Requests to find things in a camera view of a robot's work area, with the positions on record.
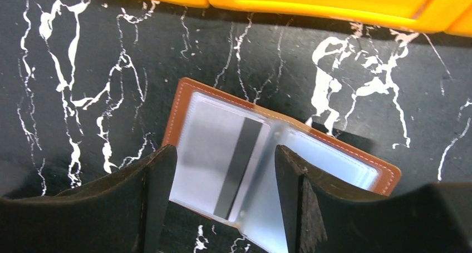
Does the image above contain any grey credit card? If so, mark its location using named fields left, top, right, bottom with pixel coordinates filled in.
left=170, top=93, right=271, bottom=222

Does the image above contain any yellow three-compartment bin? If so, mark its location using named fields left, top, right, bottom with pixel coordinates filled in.
left=159, top=0, right=471, bottom=36

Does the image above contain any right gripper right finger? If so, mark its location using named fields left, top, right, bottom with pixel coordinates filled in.
left=274, top=145, right=471, bottom=252

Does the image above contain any brown leather card holder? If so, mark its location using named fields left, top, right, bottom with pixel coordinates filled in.
left=163, top=78, right=401, bottom=252

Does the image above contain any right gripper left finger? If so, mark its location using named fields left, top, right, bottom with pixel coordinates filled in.
left=1, top=145, right=178, bottom=252

